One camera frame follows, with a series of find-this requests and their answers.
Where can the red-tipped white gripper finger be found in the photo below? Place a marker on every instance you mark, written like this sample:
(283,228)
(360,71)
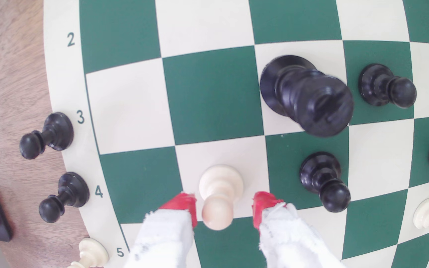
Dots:
(166,238)
(289,238)

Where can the white chess pawn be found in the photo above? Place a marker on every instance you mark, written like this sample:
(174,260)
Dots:
(93,253)
(220,186)

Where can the black chess pawn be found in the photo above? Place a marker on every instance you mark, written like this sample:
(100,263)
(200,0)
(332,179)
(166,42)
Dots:
(73,190)
(320,175)
(56,130)
(376,83)

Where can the large black chess king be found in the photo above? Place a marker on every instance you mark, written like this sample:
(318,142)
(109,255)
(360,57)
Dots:
(311,96)

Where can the green and white chess mat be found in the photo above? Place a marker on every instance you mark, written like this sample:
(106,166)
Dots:
(214,93)

